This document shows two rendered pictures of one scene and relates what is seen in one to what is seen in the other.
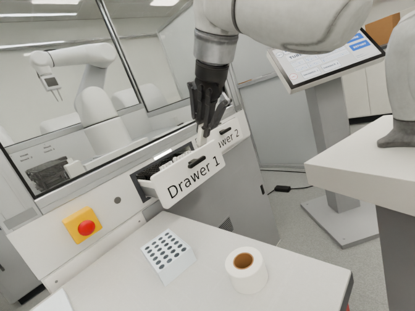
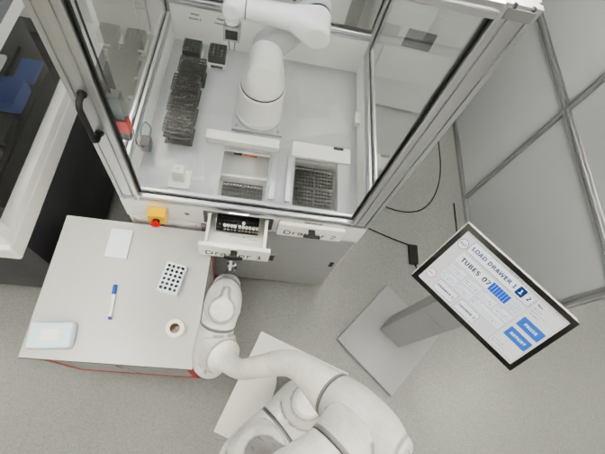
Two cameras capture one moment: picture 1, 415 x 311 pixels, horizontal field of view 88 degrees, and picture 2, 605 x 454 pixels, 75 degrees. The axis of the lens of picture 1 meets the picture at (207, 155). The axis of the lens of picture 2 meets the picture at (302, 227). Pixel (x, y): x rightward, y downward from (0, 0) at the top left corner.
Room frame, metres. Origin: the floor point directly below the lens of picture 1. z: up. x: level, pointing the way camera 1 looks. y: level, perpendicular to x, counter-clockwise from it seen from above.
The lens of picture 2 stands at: (0.26, -0.34, 2.41)
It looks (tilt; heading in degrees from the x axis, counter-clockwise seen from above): 63 degrees down; 22
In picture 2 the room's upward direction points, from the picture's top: 24 degrees clockwise
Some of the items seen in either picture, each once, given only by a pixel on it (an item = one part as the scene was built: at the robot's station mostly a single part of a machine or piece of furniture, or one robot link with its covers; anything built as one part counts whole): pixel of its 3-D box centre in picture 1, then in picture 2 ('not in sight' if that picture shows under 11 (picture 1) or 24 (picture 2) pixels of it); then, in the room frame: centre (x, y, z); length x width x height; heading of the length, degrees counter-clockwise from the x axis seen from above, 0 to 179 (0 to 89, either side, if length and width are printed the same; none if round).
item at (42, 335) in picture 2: not in sight; (51, 335); (-0.01, 0.29, 0.78); 0.15 x 0.10 x 0.04; 135
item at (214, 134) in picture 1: (222, 137); (310, 231); (0.98, -0.09, 0.87); 0.29 x 0.02 x 0.11; 130
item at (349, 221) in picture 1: (338, 147); (424, 322); (1.22, -0.79, 0.51); 0.50 x 0.45 x 1.02; 178
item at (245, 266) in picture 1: (246, 268); (175, 329); (0.32, 0.00, 0.78); 0.07 x 0.07 x 0.04
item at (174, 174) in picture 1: (192, 170); (234, 251); (0.68, 0.06, 0.87); 0.29 x 0.02 x 0.11; 130
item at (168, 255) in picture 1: (167, 253); (172, 278); (0.44, 0.17, 0.78); 0.12 x 0.08 x 0.04; 30
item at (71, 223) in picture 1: (83, 224); (157, 215); (0.55, 0.39, 0.88); 0.07 x 0.05 x 0.07; 130
